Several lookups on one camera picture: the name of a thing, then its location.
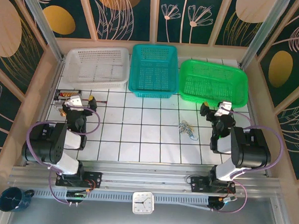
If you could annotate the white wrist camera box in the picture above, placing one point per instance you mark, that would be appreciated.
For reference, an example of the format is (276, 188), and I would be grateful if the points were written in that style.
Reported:
(75, 102)
(223, 109)

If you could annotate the teal perforated plastic basket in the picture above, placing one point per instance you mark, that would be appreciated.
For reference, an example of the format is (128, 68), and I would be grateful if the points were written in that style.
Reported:
(150, 93)

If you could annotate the black board with yellow connectors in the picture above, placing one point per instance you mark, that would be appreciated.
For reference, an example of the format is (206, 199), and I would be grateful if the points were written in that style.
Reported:
(64, 94)

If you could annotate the dark blue mug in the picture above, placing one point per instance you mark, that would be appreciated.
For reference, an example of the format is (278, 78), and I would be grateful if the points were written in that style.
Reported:
(9, 200)

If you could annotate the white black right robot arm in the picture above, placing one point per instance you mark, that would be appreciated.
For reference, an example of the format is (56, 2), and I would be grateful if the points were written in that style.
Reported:
(251, 151)

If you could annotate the aluminium front rail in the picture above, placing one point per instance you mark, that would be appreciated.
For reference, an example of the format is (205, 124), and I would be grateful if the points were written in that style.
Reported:
(148, 179)

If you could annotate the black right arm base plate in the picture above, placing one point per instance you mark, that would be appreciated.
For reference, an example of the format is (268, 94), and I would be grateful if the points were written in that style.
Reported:
(198, 184)

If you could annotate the white perforated plastic basket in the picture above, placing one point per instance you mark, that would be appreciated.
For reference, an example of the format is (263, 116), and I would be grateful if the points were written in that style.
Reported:
(98, 83)

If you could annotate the aluminium frame post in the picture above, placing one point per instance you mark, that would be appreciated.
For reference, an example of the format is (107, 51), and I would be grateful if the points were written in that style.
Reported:
(264, 32)
(42, 24)

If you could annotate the white plastic block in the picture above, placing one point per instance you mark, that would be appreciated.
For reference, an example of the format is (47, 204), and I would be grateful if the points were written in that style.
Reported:
(59, 104)

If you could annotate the brass fitting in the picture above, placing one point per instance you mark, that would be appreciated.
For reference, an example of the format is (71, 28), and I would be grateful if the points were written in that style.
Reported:
(62, 113)

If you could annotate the green perforated plastic basket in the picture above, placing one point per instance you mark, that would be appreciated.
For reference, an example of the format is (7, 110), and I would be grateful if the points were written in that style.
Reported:
(212, 77)

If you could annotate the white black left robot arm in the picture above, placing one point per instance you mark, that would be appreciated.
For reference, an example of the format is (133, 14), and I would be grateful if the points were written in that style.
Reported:
(48, 144)

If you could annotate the grey metal shelf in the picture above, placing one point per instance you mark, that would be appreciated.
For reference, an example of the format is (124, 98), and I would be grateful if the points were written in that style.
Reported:
(82, 217)

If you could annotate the small black controller board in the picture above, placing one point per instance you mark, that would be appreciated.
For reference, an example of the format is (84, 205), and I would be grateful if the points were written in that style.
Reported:
(225, 200)
(77, 195)

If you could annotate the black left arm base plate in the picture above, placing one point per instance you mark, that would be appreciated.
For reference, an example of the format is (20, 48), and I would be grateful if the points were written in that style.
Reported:
(95, 179)

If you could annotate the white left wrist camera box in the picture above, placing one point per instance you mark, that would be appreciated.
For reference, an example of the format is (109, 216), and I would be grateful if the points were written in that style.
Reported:
(75, 102)

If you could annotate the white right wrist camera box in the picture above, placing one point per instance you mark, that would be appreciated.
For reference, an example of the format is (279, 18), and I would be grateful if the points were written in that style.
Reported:
(223, 109)

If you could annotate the white square analog clock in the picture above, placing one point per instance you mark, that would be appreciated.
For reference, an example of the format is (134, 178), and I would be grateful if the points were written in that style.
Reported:
(143, 203)

